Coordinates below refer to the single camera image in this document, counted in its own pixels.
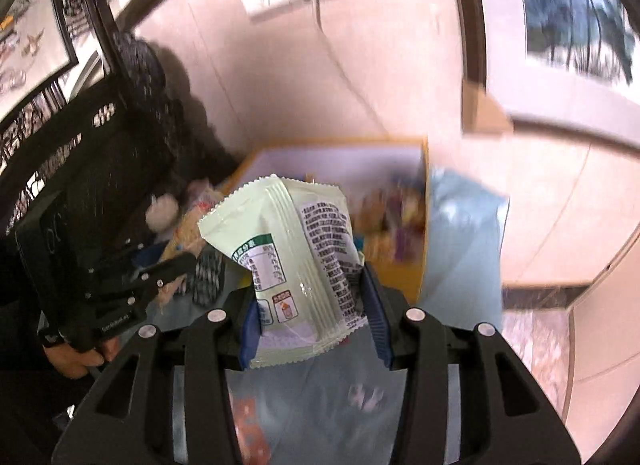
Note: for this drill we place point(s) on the fish embroidery panel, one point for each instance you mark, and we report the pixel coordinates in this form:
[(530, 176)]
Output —
[(30, 45)]

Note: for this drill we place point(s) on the purple cartoon biscuit bag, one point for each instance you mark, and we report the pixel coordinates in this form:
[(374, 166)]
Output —
[(404, 232)]

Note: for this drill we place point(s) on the person's left hand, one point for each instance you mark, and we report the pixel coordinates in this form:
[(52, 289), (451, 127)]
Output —
[(75, 357)]

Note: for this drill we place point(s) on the yellow cardboard box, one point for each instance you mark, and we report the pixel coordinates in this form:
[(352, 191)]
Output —
[(400, 280)]

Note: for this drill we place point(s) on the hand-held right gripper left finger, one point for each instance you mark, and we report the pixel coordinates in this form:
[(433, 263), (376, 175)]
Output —
[(249, 340)]

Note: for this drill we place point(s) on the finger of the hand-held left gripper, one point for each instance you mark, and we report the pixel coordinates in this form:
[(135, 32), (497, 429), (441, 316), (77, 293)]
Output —
[(142, 257), (170, 265)]

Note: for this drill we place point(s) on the beige cabinet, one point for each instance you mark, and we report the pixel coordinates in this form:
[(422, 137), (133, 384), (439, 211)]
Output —
[(610, 345)]

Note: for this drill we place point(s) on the teal printed tablecloth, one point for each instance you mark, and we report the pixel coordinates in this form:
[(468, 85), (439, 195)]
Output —
[(465, 245)]

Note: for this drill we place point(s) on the pale green snack bag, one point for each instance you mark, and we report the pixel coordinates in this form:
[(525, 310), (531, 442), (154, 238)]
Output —
[(295, 255)]

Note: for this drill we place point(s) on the pile of snack packets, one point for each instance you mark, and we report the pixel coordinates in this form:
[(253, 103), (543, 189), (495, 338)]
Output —
[(187, 240)]

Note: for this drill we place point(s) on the grey lidded cup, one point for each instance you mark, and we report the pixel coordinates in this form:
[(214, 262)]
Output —
[(162, 212)]

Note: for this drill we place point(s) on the framed lotus painting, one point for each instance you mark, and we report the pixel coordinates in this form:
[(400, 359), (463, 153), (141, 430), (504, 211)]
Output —
[(565, 20)]

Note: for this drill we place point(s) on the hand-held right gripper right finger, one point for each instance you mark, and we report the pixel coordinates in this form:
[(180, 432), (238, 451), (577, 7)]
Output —
[(377, 315)]

